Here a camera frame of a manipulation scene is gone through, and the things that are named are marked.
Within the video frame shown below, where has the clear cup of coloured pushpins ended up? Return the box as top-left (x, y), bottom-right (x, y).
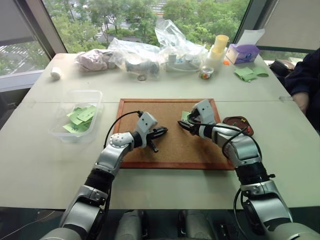
top-left (199, 65), bottom-right (215, 81)

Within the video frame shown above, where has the clear bag with grey part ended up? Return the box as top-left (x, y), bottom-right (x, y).
top-left (107, 37), bottom-right (162, 81)

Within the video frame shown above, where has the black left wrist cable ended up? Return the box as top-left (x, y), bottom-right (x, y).
top-left (103, 110), bottom-right (144, 151)

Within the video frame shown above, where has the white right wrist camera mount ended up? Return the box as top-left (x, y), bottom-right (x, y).
top-left (191, 99), bottom-right (217, 126)

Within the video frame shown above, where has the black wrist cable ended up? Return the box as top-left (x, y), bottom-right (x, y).
top-left (103, 110), bottom-right (144, 151)
top-left (192, 121), bottom-right (263, 161)

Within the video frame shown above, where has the black bag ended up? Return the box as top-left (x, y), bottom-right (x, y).
top-left (268, 59), bottom-right (297, 84)

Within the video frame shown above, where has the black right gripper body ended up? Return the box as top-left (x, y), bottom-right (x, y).
top-left (187, 113), bottom-right (202, 127)

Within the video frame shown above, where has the white tape roll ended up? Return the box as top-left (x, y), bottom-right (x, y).
top-left (50, 66), bottom-right (62, 82)

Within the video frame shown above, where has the person's dark blue sleeve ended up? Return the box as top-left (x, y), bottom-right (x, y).
top-left (284, 48), bottom-right (320, 132)

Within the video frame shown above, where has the grey rounded shape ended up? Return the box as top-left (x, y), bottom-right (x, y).
top-left (176, 209), bottom-right (219, 240)
top-left (113, 209), bottom-right (151, 240)

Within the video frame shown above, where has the purple tissue box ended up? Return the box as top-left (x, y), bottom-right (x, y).
top-left (226, 43), bottom-right (261, 65)

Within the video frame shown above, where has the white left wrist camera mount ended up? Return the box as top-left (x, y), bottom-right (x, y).
top-left (134, 111), bottom-right (159, 149)

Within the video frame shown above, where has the person's bare hand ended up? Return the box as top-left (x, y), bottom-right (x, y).
top-left (291, 90), bottom-right (312, 116)

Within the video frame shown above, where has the white tissue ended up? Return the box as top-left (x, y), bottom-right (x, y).
top-left (235, 28), bottom-right (266, 47)

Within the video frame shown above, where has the cream plastic cup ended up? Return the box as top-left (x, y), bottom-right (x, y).
top-left (215, 34), bottom-right (230, 53)

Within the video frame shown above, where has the white plastic cup stack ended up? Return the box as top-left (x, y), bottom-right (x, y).
top-left (207, 44), bottom-right (228, 69)

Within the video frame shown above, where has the wood-framed cork board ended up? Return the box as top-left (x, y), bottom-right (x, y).
top-left (112, 98), bottom-right (236, 171)

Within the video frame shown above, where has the black right shoulder cable loop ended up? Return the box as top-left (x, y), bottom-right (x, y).
top-left (232, 186), bottom-right (254, 240)

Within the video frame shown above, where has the grey cylindrical part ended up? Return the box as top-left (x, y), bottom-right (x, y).
top-left (124, 59), bottom-right (161, 76)

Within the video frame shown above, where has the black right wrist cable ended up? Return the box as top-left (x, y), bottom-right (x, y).
top-left (192, 121), bottom-right (263, 161)

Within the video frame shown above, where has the grey roller blind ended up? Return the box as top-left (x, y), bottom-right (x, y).
top-left (256, 0), bottom-right (320, 54)
top-left (0, 0), bottom-right (36, 47)

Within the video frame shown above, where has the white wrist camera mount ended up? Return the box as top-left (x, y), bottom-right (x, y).
top-left (191, 99), bottom-right (217, 126)
top-left (134, 111), bottom-right (159, 149)

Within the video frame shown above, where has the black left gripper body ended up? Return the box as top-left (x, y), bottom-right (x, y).
top-left (145, 127), bottom-right (159, 148)

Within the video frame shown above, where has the dark window frame post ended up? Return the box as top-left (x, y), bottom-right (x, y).
top-left (232, 0), bottom-right (280, 45)
top-left (15, 0), bottom-right (68, 59)

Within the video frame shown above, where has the large clear plastic bag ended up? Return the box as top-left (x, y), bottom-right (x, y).
top-left (154, 19), bottom-right (210, 74)

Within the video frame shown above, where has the brown tray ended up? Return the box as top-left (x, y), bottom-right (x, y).
top-left (222, 115), bottom-right (255, 137)

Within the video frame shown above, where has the clear plastic box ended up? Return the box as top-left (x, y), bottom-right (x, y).
top-left (48, 89), bottom-right (104, 144)

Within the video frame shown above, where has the green note pile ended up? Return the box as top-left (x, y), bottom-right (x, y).
top-left (233, 66), bottom-right (258, 83)
top-left (252, 65), bottom-right (270, 78)

